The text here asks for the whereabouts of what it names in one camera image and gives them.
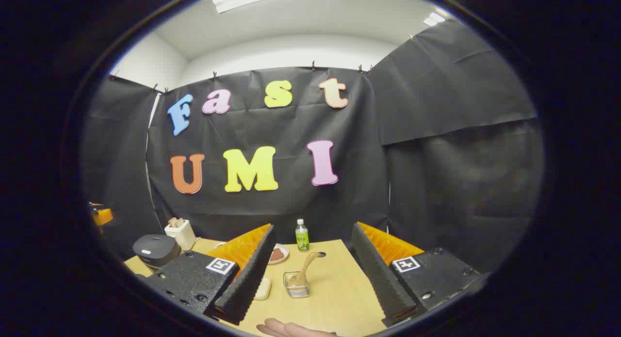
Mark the green tea bottle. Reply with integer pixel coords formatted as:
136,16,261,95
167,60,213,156
295,219,310,252

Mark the white plate with brown meat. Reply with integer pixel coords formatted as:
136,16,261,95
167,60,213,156
268,243,290,265

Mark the white toaster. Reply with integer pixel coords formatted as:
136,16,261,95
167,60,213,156
164,218,197,251

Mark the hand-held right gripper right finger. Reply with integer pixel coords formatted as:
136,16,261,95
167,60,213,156
350,222,490,328

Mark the black silver rice cooker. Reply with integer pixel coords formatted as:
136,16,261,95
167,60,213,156
132,234,181,270

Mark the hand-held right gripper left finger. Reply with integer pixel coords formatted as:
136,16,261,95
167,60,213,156
146,224,276,326

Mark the wooden spoon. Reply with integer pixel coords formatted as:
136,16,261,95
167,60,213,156
290,252,321,286

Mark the clear glass chopstick holder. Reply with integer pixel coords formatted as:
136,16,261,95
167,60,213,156
283,271,311,299

